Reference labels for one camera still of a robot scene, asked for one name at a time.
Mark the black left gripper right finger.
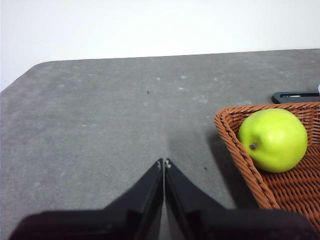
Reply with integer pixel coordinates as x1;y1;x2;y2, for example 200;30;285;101
163;157;317;240

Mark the brown woven wicker basket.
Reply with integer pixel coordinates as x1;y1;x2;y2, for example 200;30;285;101
213;101;320;227

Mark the green apple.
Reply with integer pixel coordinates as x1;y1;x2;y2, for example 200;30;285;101
237;107;309;174

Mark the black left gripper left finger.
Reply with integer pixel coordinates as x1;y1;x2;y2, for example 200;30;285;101
7;157;165;240

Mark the black flat tray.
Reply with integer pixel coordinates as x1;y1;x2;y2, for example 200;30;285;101
271;91;320;104

